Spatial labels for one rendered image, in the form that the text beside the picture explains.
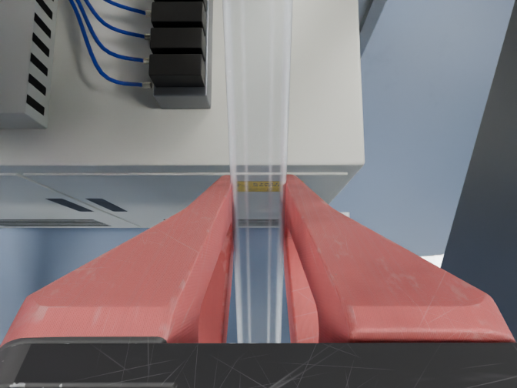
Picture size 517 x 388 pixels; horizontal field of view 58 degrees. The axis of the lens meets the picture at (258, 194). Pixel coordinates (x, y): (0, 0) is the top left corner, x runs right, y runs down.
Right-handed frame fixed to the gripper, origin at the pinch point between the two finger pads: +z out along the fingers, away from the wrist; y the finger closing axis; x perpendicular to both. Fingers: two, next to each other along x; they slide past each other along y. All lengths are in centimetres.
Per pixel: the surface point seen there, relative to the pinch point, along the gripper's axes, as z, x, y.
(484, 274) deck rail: 2.2, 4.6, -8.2
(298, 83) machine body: 34.4, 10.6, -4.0
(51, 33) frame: 37.5, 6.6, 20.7
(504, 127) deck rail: 4.1, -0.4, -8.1
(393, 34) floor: 106, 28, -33
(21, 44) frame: 32.8, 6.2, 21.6
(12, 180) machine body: 32.1, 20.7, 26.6
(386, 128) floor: 89, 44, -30
